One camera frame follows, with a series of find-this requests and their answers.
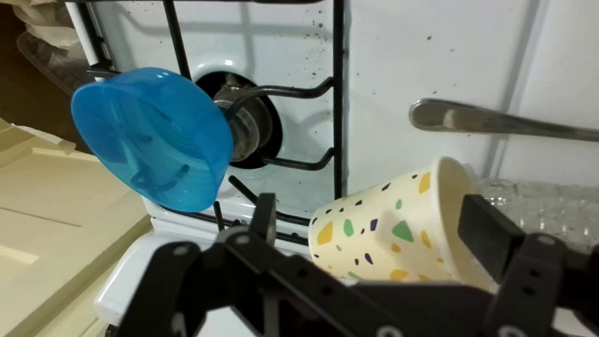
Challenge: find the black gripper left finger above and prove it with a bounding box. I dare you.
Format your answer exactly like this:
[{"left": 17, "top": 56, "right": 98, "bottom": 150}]
[{"left": 109, "top": 193, "right": 401, "bottom": 337}]

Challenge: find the speckled paper cup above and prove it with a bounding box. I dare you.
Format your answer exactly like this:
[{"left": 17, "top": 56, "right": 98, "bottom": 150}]
[{"left": 309, "top": 157, "right": 497, "bottom": 290}]

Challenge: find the black stove top grate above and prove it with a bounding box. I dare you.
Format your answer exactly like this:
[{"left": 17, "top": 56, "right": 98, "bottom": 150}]
[{"left": 68, "top": 0, "right": 347, "bottom": 244}]

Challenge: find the clear plastic bag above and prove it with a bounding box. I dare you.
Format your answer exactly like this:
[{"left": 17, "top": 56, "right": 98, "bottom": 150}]
[{"left": 480, "top": 180, "right": 599, "bottom": 253}]

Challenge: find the blue plastic bowl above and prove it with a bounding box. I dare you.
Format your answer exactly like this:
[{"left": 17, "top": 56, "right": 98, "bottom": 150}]
[{"left": 72, "top": 68, "right": 234, "bottom": 214}]

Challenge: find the white gas stove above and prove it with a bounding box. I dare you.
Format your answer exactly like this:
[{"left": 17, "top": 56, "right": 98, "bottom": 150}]
[{"left": 62, "top": 0, "right": 599, "bottom": 337}]

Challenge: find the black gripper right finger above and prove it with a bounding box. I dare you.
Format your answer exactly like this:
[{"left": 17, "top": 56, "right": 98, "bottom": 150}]
[{"left": 356, "top": 195, "right": 599, "bottom": 337}]

